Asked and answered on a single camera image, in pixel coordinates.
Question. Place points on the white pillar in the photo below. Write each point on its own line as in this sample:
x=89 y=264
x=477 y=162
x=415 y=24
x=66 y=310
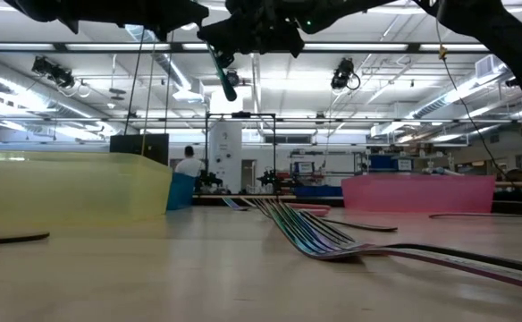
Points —
x=225 y=152

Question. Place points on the distant long table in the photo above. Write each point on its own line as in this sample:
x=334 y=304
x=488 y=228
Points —
x=225 y=196

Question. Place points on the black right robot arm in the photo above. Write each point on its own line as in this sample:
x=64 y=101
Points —
x=502 y=36

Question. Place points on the iridescent fork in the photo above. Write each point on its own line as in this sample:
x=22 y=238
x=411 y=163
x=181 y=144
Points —
x=234 y=205
x=223 y=80
x=319 y=250

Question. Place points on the metal-framed workbench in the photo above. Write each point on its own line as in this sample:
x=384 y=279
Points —
x=520 y=183

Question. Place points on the white duct vent grille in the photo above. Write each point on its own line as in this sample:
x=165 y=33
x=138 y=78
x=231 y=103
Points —
x=489 y=66

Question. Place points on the red translucent plastic bin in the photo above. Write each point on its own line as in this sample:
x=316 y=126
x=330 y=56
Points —
x=417 y=194

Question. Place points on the slender cutlery piece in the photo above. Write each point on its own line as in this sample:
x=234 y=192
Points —
x=10 y=238

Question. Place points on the yellow translucent plastic bin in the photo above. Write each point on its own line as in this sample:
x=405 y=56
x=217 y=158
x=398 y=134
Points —
x=64 y=188

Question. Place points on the black rectangular panel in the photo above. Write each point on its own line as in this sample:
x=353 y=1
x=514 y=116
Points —
x=131 y=143

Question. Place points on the blue plastic bin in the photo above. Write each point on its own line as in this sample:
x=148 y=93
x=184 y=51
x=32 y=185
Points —
x=180 y=192

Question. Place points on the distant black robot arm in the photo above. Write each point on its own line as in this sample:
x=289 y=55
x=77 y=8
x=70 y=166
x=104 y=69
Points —
x=272 y=179
x=208 y=180

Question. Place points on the blue storage crate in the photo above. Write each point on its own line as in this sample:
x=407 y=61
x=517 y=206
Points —
x=317 y=191

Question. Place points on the ceiling-mounted black camera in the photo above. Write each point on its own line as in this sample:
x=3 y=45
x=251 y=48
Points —
x=342 y=71
x=53 y=71
x=233 y=78

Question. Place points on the distant black gantry frame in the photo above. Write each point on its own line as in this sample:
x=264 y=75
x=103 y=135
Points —
x=241 y=115

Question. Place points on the grey rolled bundle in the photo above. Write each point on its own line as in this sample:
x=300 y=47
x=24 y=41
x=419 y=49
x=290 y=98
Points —
x=440 y=171

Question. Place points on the blue storage box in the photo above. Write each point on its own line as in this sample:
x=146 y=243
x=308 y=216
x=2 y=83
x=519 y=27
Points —
x=382 y=162

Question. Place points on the small blue-screen monitor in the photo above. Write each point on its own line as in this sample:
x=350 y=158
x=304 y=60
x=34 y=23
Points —
x=304 y=167

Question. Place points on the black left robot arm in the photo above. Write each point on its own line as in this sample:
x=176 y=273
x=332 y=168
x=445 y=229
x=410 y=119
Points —
x=64 y=11

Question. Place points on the black fork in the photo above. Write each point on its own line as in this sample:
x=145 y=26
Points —
x=466 y=258
x=377 y=228

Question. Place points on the large silver ceiling duct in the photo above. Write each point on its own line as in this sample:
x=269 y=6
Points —
x=19 y=89

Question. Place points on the person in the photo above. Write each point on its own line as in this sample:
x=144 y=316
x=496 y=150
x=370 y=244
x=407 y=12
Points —
x=189 y=166

